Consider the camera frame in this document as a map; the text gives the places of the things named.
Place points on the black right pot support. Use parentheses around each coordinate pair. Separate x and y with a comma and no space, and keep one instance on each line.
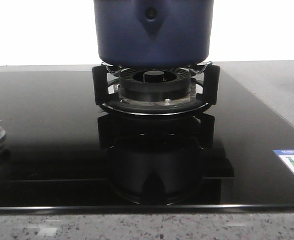
(205,77)

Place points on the right gas burner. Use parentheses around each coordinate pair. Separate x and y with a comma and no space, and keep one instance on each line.
(160,88)

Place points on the black glass gas stove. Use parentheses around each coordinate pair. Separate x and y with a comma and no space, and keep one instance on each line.
(63,154)

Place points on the blue saucepan with handle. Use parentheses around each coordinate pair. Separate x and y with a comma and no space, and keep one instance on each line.
(153,33)

